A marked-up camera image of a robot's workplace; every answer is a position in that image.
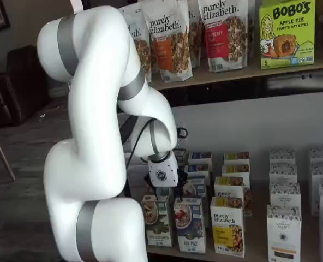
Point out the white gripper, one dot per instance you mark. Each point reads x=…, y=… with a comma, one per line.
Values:
x=162, y=170

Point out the blue and white oatmeal box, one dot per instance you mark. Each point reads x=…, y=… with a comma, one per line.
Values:
x=190, y=223
x=197, y=187
x=200, y=158
x=199, y=170

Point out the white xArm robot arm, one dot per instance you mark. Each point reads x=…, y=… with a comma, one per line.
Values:
x=96, y=82

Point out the yellow purely elizabeth box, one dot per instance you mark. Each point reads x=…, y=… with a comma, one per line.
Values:
x=228, y=188
x=235, y=170
x=236, y=158
x=227, y=226

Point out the brown shelf board with boxes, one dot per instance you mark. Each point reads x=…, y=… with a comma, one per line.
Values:
x=258, y=218

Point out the brown shelf board with bags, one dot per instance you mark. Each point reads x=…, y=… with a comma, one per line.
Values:
x=232, y=75

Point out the green Bobo's apple pie box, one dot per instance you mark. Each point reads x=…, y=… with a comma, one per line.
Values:
x=287, y=32

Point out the orange label granola bag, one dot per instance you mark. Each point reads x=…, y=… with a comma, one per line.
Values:
x=167, y=54

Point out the blue label granola bag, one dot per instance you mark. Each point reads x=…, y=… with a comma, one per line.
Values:
x=139, y=35

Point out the red label granola bag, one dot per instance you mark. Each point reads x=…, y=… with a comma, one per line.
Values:
x=218, y=41

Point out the white granola bag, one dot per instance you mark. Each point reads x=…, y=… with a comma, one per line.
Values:
x=195, y=32

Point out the white wall outlet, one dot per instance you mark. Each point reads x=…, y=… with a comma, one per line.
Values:
x=182, y=124

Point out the black metal shelf frame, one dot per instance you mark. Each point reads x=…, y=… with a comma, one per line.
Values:
x=232, y=92

